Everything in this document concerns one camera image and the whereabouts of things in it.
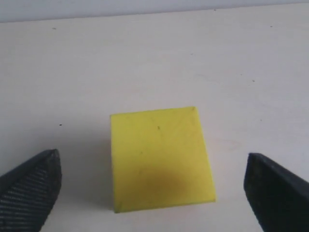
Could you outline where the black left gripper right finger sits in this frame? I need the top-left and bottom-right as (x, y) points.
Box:
(243, 153), (309, 232)

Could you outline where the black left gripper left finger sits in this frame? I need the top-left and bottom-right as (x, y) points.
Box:
(0, 149), (62, 232)

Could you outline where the yellow cube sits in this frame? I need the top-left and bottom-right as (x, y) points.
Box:
(110, 106), (216, 213)

